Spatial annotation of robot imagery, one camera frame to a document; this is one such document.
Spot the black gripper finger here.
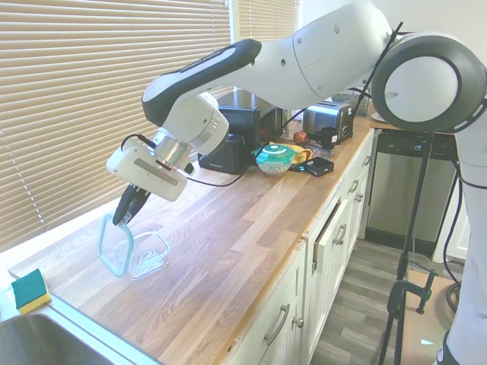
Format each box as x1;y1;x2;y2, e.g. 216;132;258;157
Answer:
123;189;150;224
112;185;136;227

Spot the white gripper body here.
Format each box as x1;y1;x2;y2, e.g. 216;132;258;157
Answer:
105;145;188;203

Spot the clear lid teal rim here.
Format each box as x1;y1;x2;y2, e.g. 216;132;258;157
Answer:
97;212;135;279

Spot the clear glass food container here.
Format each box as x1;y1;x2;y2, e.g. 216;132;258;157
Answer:
123;230;171;281

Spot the round bowl green lid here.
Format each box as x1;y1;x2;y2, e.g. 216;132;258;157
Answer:
255;143;296;178

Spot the black countertop appliance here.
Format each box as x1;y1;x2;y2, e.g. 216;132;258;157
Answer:
197;132;249;176

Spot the blind tilt wand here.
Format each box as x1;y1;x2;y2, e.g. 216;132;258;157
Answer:
0;128;49;233

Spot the black microwave oven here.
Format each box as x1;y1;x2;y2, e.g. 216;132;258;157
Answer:
215;89;285;154

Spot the wide beige window blind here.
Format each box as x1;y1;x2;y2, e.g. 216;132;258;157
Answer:
0;0;235;254

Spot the green yellow sponge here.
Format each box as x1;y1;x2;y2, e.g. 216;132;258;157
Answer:
10;268;53;316

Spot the yellow cloth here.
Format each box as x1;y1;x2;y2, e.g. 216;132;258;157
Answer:
267;141;314;163

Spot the white kitchen cabinet run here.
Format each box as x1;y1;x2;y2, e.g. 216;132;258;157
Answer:
212;131;377;365

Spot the stainless steel sink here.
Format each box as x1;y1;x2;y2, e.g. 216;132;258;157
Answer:
0;303;165;365

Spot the small black box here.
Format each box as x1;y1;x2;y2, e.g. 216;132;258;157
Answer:
304;156;336;178

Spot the black mug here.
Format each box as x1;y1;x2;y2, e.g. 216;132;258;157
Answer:
312;125;340;151

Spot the silver toaster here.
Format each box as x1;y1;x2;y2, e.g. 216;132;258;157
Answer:
301;100;355;143

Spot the white tilted drawer front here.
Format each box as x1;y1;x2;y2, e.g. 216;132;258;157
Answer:
310;197;352;275

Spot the narrow beige window blind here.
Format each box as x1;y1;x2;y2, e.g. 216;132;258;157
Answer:
237;0;301;43

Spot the stainless steel dishwasher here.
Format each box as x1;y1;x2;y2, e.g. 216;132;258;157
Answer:
364;128;463;260

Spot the black tripod stand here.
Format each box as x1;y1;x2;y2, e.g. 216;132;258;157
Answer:
376;131;435;365

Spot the green metal clamp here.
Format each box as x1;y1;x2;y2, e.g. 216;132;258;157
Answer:
387;268;439;324

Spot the brown cardboard floor sheet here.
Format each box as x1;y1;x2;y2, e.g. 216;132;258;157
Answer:
398;267;463;365

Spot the white corner cabinet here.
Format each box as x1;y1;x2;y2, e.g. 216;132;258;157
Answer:
432;177;473;264

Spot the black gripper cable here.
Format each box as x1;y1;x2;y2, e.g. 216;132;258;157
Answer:
120;21;406;189

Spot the silver cabinet door handle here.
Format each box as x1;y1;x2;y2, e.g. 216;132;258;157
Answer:
263;303;291;347

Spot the black wire dish rack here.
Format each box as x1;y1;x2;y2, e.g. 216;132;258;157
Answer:
332;90;372;117

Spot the black hose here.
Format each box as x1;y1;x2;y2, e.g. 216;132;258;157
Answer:
444;280;463;315

